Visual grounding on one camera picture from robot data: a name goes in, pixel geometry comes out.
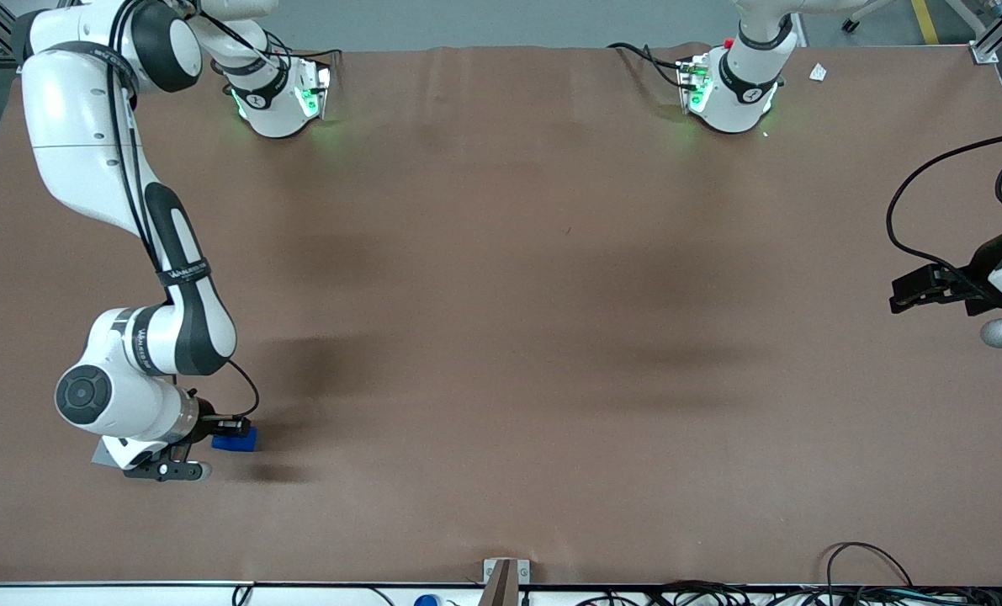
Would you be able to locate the black cable bundle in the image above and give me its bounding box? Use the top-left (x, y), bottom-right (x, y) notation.
top-left (575, 579), bottom-right (1002, 606)

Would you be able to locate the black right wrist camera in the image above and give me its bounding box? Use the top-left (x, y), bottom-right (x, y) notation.
top-left (122, 457), bottom-right (213, 483)

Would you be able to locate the aluminium frame profile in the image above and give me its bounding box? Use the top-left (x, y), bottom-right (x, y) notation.
top-left (942, 0), bottom-right (1002, 66)

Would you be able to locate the black printed velcro strap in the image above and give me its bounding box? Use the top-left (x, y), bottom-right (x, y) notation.
top-left (156, 260), bottom-right (212, 290)
top-left (133, 306), bottom-right (155, 376)

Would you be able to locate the black loop cable at edge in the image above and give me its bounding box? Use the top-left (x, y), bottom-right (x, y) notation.
top-left (825, 541), bottom-right (915, 590)

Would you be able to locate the brown table cover mat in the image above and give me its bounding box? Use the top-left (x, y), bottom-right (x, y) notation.
top-left (0, 42), bottom-right (1002, 587)

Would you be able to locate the black cable along right arm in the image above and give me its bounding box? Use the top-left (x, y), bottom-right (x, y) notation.
top-left (107, 0), bottom-right (262, 419)

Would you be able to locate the black cable at arm base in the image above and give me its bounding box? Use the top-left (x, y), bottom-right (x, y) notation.
top-left (607, 42), bottom-right (689, 90)

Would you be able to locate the long black looping cable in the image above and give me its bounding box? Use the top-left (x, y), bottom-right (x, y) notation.
top-left (885, 130), bottom-right (1002, 295)

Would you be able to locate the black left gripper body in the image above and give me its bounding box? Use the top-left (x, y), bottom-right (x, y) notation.
top-left (941, 229), bottom-right (1002, 319)

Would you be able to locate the small metal bracket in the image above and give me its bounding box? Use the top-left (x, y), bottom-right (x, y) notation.
top-left (483, 558), bottom-right (531, 585)

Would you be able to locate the blue square plastic part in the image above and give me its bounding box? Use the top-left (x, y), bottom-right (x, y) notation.
top-left (212, 427), bottom-right (259, 454)

